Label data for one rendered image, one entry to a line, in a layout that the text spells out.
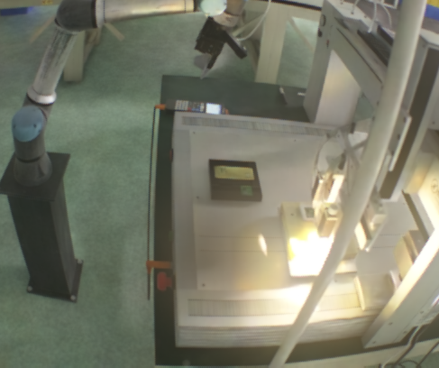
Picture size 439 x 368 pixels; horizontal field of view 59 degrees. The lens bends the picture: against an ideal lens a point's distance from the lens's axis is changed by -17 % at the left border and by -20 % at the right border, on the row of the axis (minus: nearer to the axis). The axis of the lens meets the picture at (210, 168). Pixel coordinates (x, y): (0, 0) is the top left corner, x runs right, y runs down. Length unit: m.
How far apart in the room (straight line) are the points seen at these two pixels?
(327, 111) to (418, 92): 0.75
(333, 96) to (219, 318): 0.81
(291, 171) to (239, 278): 0.39
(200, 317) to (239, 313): 0.07
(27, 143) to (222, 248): 0.73
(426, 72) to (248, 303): 0.55
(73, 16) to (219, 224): 0.66
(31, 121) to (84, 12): 0.40
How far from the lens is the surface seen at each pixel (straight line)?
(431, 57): 0.69
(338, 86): 1.38
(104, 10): 1.21
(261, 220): 1.04
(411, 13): 0.43
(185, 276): 0.90
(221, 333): 0.86
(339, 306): 0.93
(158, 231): 1.12
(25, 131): 1.39
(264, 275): 0.93
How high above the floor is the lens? 1.56
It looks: 38 degrees down
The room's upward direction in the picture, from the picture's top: 9 degrees clockwise
